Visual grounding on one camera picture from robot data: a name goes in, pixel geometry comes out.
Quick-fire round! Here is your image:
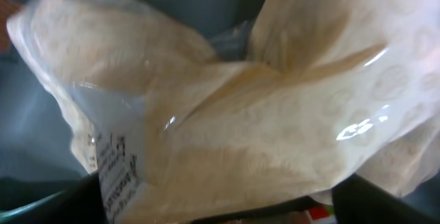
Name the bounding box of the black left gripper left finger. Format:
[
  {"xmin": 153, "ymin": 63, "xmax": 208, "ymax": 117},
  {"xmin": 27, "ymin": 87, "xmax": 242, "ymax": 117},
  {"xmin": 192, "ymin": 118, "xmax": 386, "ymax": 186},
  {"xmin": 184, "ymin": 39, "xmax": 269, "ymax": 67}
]
[{"xmin": 1, "ymin": 173, "xmax": 109, "ymax": 224}]

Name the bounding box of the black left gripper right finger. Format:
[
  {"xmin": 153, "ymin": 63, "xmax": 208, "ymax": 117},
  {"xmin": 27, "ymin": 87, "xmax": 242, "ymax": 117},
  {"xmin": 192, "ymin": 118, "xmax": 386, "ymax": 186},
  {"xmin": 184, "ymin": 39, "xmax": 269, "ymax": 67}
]
[{"xmin": 331, "ymin": 174, "xmax": 439, "ymax": 224}]

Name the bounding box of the green red snack bag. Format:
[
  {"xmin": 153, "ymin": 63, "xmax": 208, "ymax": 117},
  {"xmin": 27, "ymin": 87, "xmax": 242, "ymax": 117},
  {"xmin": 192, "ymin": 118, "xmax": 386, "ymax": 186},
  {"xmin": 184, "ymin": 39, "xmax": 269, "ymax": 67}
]
[{"xmin": 219, "ymin": 203, "xmax": 338, "ymax": 224}]

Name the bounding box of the beige tissue pack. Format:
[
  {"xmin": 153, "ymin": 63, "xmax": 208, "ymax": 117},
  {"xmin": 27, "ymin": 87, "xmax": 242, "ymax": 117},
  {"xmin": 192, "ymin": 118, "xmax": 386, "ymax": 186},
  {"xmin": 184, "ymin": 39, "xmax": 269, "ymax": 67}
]
[{"xmin": 7, "ymin": 0, "xmax": 439, "ymax": 223}]

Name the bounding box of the dark grey plastic basket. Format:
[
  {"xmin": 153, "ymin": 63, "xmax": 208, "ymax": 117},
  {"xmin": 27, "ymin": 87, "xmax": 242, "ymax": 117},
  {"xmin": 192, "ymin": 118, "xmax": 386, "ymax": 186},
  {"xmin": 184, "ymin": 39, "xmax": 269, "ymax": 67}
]
[{"xmin": 0, "ymin": 0, "xmax": 440, "ymax": 224}]

